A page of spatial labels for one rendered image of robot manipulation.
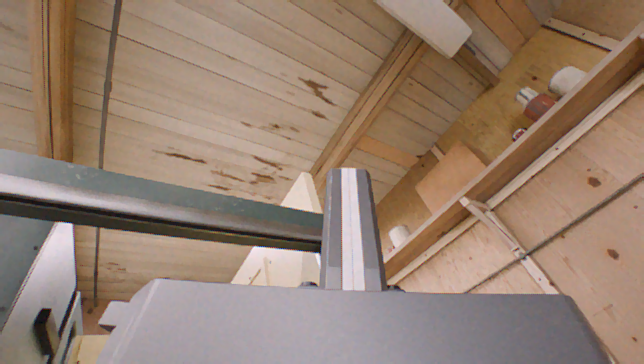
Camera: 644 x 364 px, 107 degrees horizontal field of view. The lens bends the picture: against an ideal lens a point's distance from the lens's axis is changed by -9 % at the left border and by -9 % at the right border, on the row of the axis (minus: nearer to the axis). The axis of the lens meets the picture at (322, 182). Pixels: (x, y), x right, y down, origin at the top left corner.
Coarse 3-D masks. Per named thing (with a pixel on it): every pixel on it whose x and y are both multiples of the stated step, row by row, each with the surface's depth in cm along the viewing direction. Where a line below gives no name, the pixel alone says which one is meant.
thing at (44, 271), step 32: (0, 224) 73; (32, 224) 77; (64, 224) 88; (0, 256) 68; (32, 256) 72; (64, 256) 96; (0, 288) 63; (32, 288) 72; (64, 288) 104; (0, 320) 59; (32, 320) 76; (0, 352) 59; (32, 352) 81
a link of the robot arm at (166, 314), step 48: (144, 288) 6; (192, 288) 5; (240, 288) 5; (288, 288) 5; (144, 336) 5; (192, 336) 5; (240, 336) 5; (288, 336) 5; (336, 336) 5; (384, 336) 5; (432, 336) 5; (480, 336) 5; (528, 336) 5; (576, 336) 5
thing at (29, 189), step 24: (0, 192) 37; (24, 192) 39; (48, 192) 41; (72, 192) 43; (96, 192) 45; (120, 216) 47; (144, 216) 48; (168, 216) 50; (192, 216) 53; (216, 216) 56; (240, 216) 59; (288, 240) 64; (312, 240) 66
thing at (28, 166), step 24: (0, 168) 42; (24, 168) 44; (48, 168) 46; (72, 168) 49; (96, 168) 52; (120, 192) 51; (144, 192) 54; (168, 192) 57; (192, 192) 60; (24, 216) 42; (48, 216) 43; (72, 216) 44; (96, 216) 46; (264, 216) 67; (288, 216) 71; (312, 216) 77; (216, 240) 58; (240, 240) 60; (264, 240) 62
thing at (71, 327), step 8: (72, 296) 121; (72, 304) 119; (80, 304) 130; (72, 312) 117; (80, 312) 134; (64, 320) 113; (72, 320) 119; (80, 320) 138; (64, 328) 111; (72, 328) 129; (80, 328) 142; (64, 336) 110; (72, 336) 133; (64, 344) 112; (72, 344) 132; (56, 352) 105; (64, 352) 127; (48, 360) 101; (56, 360) 104; (64, 360) 125
